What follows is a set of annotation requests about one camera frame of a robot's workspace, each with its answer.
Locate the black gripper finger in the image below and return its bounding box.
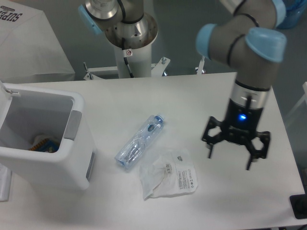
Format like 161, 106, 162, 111
246, 130, 271, 171
201, 116, 226, 159

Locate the white cloth with lettering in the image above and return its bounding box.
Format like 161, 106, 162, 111
0, 0, 75, 83

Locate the clear plastic water bottle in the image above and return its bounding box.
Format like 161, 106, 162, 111
115, 114, 164, 170

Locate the white push-lid trash can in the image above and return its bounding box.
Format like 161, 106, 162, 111
0, 83, 95, 190

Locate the white frame at right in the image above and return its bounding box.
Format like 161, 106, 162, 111
284, 82, 307, 128

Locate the blue water jug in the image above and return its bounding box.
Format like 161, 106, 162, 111
280, 0, 307, 29

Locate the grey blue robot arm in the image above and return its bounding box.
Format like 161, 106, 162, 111
78, 0, 287, 161

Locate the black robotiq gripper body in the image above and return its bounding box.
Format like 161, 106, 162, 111
222, 99, 263, 145

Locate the black device at edge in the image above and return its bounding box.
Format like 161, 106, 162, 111
290, 194, 307, 219

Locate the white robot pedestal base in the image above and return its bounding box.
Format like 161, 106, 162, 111
83, 14, 206, 81

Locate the clear plastic packaging bag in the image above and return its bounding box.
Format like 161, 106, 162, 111
139, 148, 198, 200

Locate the trash inside can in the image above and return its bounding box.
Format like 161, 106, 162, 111
29, 134, 60, 153

